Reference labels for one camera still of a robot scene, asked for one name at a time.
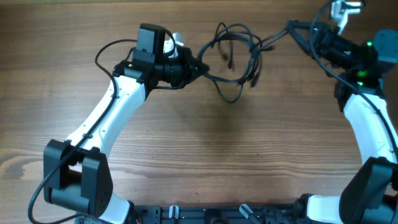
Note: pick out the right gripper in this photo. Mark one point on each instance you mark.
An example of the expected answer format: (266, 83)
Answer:
(324, 37)

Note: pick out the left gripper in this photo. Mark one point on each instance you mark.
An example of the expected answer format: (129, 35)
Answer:
(189, 73)

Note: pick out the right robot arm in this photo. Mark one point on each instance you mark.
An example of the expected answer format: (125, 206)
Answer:
(360, 97)

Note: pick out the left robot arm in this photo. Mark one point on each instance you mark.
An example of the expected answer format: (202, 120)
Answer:
(76, 170)

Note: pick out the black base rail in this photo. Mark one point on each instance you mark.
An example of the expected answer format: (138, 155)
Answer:
(272, 214)

